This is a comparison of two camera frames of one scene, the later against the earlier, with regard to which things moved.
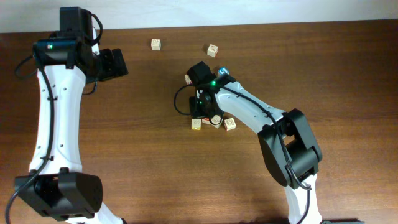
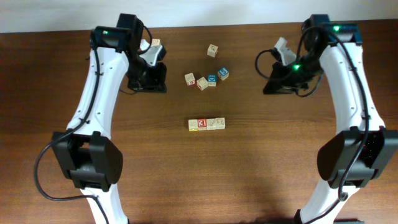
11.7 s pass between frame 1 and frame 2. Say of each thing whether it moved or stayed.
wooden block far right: stayed
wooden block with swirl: moved
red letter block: moved
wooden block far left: stayed
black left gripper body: moved
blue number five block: stayed
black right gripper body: moved
